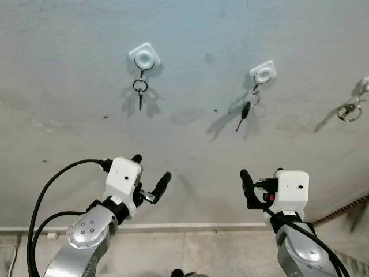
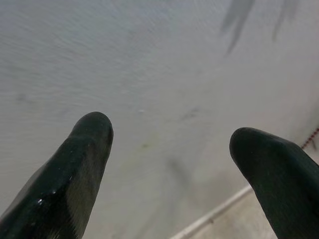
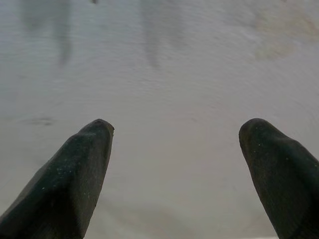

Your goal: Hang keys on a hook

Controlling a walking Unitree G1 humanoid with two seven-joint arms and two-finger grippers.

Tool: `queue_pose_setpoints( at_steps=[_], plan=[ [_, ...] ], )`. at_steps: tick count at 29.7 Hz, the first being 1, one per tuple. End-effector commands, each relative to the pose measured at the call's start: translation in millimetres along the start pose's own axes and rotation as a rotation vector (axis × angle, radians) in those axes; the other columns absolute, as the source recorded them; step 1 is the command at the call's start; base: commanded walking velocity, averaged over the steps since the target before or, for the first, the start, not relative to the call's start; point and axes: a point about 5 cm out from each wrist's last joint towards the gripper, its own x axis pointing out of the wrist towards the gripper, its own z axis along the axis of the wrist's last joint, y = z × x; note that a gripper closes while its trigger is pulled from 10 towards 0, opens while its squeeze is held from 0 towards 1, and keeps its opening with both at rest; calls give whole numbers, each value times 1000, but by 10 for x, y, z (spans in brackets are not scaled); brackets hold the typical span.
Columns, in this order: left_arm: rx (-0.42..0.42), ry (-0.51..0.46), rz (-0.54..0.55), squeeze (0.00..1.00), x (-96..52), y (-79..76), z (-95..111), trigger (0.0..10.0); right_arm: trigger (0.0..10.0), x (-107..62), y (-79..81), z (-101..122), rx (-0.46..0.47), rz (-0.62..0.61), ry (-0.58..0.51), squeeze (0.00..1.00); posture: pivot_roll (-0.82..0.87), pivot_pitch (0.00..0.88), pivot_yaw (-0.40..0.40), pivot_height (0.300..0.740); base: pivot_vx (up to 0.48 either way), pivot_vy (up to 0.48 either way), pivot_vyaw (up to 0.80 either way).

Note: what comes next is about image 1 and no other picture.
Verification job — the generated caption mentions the dark red tile trim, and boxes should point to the dark red tile trim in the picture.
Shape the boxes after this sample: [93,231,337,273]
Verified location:
[314,195,369,227]

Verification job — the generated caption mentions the black grey robot leg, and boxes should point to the black grey robot leg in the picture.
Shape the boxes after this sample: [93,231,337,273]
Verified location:
[170,268,213,277]

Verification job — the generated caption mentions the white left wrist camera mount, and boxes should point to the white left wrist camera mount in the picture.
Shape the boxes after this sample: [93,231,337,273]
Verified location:
[105,156,143,219]

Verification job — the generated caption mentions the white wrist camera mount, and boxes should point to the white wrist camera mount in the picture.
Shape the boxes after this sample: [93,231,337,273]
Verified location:
[276,169,311,215]
[105,156,143,219]

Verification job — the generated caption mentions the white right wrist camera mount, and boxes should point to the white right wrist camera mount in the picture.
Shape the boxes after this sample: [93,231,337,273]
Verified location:
[276,169,311,215]

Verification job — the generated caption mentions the black headed key on ring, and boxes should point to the black headed key on ring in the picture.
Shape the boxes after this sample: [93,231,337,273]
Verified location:
[235,87,261,133]

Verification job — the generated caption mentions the silver keys on large ring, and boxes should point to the silver keys on large ring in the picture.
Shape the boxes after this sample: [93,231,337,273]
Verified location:
[337,92,365,123]

